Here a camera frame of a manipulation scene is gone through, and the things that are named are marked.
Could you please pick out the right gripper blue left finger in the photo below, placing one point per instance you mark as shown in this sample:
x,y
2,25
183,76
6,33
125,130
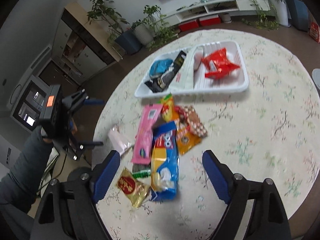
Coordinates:
x,y
103,174

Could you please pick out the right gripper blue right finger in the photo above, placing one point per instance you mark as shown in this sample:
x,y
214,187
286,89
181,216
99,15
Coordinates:
x,y
219,175

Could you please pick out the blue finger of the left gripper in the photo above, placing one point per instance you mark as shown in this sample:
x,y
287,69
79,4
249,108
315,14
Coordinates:
x,y
94,102
91,143

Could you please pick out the pale pink snack pack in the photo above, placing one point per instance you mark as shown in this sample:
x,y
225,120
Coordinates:
x,y
119,142

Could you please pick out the gold red candy pack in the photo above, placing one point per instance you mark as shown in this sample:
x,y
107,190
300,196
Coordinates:
x,y
133,189

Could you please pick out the pink snack bar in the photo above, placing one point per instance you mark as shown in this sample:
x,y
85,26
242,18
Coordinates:
x,y
144,136

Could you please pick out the orange biscuit pack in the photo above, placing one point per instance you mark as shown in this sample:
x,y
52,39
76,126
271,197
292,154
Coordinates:
x,y
186,140

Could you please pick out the blue yellow Tipo cake pack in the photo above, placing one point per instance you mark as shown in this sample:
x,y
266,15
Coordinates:
x,y
164,163

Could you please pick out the black snack bag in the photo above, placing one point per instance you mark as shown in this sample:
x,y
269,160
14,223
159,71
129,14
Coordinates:
x,y
162,82

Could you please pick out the red checkered snack pack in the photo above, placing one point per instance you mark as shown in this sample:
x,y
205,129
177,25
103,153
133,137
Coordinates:
x,y
192,120

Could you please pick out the light blue snack bag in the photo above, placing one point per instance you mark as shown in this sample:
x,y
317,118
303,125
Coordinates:
x,y
159,67

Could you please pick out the yellow red snack pack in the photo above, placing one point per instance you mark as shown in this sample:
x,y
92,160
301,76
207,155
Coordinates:
x,y
168,110

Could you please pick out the white long snack bag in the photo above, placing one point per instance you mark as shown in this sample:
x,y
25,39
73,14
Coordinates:
x,y
184,79

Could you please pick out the red snack bag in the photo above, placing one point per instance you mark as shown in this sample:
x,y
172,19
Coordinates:
x,y
218,65

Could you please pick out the green clear seed pack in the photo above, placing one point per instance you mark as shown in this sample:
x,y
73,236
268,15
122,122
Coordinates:
x,y
141,171

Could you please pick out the grey sleeve left forearm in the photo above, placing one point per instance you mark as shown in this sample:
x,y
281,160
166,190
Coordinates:
x,y
20,186

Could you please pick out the left hand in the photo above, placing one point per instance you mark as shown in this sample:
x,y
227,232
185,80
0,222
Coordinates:
x,y
48,138

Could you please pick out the wooden cabinet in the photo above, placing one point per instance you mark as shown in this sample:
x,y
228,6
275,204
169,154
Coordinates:
x,y
80,47

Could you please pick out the tall plant blue pot left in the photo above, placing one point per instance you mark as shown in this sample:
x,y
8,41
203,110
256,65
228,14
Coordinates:
x,y
104,11

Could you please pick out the tall plant blue pot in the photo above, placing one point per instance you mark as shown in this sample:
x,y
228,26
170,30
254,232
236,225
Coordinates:
x,y
299,14
104,11

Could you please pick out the floral tablecloth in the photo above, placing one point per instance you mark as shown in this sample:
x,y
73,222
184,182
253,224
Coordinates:
x,y
269,131

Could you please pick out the plant in ribbed white pot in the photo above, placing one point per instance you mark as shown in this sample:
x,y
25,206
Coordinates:
x,y
141,32

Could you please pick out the trailing vine plant left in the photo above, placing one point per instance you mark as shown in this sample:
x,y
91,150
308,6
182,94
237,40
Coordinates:
x,y
161,30

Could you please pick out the red storage box left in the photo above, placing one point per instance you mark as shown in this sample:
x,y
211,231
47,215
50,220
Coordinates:
x,y
189,25

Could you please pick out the red storage box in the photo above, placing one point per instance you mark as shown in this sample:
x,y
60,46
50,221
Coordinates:
x,y
189,25
209,20

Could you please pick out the grey trash bin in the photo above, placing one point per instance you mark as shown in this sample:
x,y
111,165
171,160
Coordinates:
x,y
316,77

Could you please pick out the red storage box right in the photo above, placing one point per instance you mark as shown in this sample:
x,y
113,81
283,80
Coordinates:
x,y
209,20

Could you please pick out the small grey pot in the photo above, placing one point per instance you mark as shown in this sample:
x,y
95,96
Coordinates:
x,y
226,18

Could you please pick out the red paper bag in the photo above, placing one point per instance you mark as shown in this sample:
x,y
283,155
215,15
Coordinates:
x,y
314,31

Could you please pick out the white TV console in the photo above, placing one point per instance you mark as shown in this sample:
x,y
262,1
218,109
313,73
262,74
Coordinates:
x,y
215,7

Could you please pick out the tall plant blue pot right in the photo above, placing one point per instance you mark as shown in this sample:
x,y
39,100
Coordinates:
x,y
299,14

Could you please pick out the hanging vine plant right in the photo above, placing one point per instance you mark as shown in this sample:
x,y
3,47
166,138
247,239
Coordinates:
x,y
257,7

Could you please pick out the plant in white pot right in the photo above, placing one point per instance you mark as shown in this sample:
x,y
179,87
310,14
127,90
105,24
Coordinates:
x,y
279,8

